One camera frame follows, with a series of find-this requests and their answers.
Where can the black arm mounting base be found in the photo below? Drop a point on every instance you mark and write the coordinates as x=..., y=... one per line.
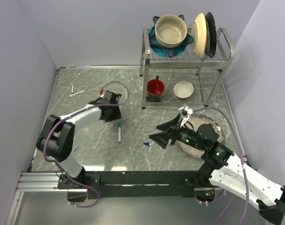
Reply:
x=106, y=184

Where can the red black mug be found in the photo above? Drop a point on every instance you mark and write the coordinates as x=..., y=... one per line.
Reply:
x=155, y=90

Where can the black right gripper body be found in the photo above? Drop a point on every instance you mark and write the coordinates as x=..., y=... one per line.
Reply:
x=186, y=136

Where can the blue pen cap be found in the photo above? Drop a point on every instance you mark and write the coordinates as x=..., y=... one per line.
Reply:
x=147, y=144

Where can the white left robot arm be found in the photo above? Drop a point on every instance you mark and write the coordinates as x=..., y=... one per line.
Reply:
x=56, y=138

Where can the beige ceramic bowl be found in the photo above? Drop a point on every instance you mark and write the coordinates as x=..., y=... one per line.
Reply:
x=170, y=30

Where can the steel dish rack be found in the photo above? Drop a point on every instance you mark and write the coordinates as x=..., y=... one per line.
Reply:
x=184, y=67

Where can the blue flower-shaped bowl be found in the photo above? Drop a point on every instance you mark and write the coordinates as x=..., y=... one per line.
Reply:
x=163, y=51

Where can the speckled grey plate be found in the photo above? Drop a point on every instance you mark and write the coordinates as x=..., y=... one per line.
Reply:
x=196, y=120

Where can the small white bowl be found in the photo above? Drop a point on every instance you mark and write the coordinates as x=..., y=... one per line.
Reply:
x=183, y=89

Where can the black plate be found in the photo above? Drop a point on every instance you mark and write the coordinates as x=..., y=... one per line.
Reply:
x=211, y=41

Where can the white marker long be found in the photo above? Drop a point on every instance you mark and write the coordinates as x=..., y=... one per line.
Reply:
x=77, y=93

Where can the cream plate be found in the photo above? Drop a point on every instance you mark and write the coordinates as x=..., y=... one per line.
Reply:
x=199, y=33

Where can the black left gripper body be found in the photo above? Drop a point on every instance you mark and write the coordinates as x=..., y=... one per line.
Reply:
x=114, y=113

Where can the white marker green end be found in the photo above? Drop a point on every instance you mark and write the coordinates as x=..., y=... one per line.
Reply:
x=119, y=133

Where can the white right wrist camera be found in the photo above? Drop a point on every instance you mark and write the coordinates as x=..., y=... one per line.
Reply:
x=186, y=112

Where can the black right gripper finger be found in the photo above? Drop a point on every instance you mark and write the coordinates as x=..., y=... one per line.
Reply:
x=161, y=138
x=167, y=125

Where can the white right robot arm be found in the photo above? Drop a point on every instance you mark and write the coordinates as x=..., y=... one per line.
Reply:
x=223, y=168

